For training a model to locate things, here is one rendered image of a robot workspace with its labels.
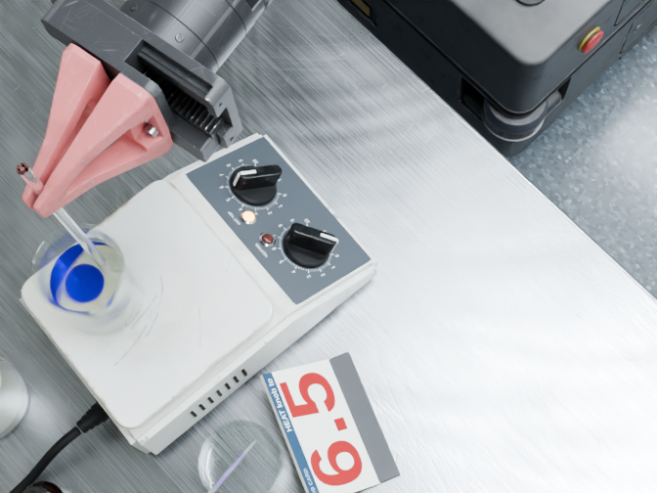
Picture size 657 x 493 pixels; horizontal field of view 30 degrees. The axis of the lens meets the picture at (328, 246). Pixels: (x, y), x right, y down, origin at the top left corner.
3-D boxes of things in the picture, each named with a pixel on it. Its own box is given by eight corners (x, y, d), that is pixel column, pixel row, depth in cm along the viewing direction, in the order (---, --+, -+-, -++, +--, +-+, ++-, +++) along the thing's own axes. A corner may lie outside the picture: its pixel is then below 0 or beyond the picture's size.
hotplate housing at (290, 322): (264, 141, 88) (252, 97, 81) (382, 275, 85) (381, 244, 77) (16, 336, 85) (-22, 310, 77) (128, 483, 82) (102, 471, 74)
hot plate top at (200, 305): (166, 176, 79) (163, 171, 79) (282, 314, 77) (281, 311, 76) (17, 291, 78) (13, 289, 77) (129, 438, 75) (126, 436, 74)
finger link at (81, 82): (88, 241, 56) (212, 84, 58) (-30, 156, 57) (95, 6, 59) (119, 278, 62) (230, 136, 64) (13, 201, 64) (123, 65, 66)
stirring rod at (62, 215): (112, 269, 76) (20, 157, 56) (120, 275, 76) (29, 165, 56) (107, 277, 76) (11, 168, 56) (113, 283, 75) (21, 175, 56)
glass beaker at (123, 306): (50, 282, 77) (12, 246, 70) (126, 242, 78) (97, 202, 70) (90, 365, 76) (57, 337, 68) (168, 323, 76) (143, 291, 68)
